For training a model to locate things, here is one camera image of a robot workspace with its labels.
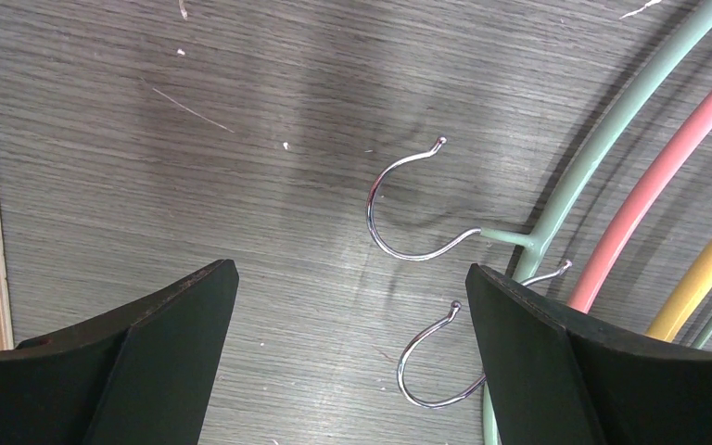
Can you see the thin pink wire hanger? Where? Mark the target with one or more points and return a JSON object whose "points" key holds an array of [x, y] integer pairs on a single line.
{"points": [[681, 145]]}

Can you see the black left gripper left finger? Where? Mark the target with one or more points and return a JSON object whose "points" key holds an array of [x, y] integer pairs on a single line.
{"points": [[142, 373]]}

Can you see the yellow wire hanger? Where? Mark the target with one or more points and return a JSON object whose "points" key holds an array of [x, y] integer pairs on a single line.
{"points": [[684, 299]]}

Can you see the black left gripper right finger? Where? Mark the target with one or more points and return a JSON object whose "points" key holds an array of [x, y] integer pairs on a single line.
{"points": [[558, 376]]}

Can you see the green wire hanger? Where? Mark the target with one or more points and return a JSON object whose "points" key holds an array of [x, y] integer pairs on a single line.
{"points": [[600, 140]]}

